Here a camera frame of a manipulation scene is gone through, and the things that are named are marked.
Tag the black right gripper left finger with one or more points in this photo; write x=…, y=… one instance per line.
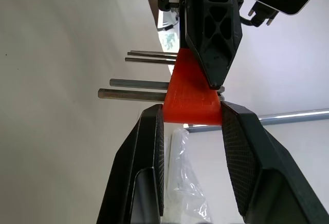
x=144, y=157

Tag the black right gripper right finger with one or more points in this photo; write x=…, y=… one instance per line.
x=257, y=162

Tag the orange hex key holder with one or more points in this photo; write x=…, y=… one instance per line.
x=190, y=98

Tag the thin steel hex key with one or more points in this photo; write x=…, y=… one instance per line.
x=151, y=53
x=149, y=60

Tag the thick steel hex key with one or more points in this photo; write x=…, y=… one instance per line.
x=128, y=95

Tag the paper with green print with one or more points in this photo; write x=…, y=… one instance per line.
x=169, y=41

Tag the clear plastic bag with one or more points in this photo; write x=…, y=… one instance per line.
x=185, y=172

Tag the silver metal rod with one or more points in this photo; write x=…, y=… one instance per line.
x=282, y=117

